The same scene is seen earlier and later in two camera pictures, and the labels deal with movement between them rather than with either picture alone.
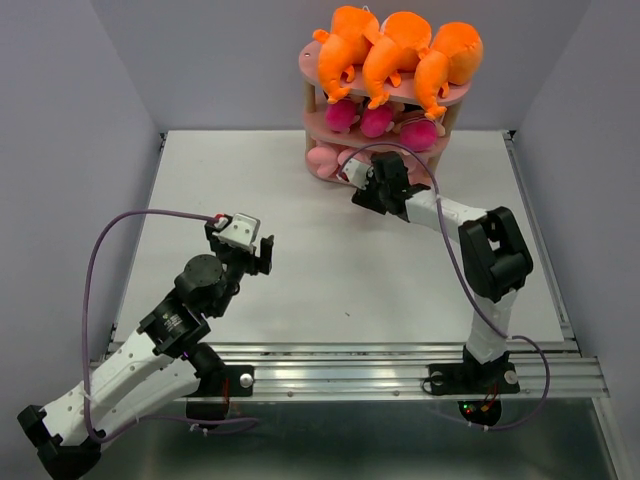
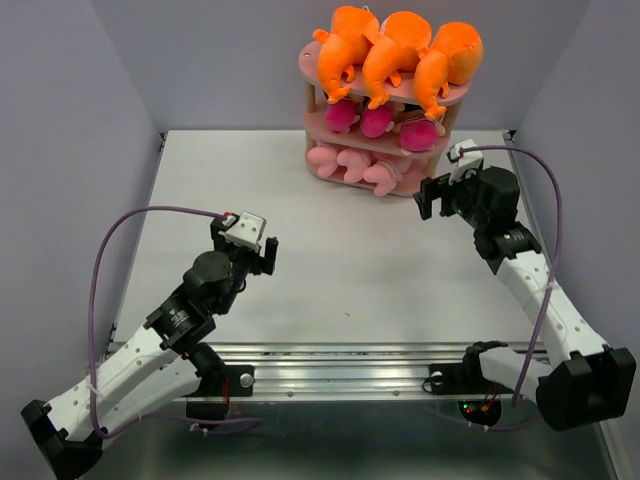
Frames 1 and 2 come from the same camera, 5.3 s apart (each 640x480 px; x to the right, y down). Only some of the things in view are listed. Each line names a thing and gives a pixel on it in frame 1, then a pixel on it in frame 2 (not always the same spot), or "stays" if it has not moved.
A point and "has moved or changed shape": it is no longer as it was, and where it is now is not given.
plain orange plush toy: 454,58 stays
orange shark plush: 404,37 stays
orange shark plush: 353,29 stays
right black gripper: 367,198 → 430,189
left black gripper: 262,263 stays
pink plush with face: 417,173 has moved or changed shape
